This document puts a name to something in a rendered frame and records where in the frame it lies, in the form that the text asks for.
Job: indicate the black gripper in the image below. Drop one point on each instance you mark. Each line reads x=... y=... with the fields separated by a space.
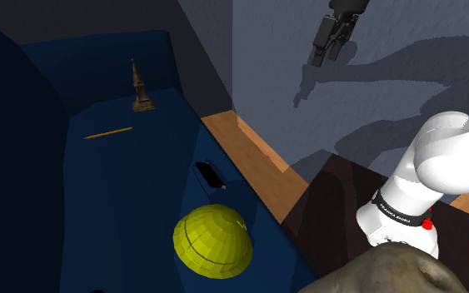
x=345 y=9

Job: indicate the brown tower figurine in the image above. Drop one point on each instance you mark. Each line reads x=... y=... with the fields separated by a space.
x=140 y=91

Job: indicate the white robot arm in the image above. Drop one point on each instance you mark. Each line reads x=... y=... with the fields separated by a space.
x=429 y=178

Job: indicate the black rectangular device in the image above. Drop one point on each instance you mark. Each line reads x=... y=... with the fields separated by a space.
x=209 y=175

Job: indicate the yellow pencil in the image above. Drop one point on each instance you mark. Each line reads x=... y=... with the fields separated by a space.
x=108 y=133

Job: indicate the yellow dome hat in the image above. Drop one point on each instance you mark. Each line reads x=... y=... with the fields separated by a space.
x=211 y=241

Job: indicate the dark brown robot stand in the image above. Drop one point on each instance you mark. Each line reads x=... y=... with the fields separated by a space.
x=331 y=215

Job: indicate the grey-brown lumpy object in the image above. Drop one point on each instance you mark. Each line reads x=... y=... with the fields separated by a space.
x=388 y=270

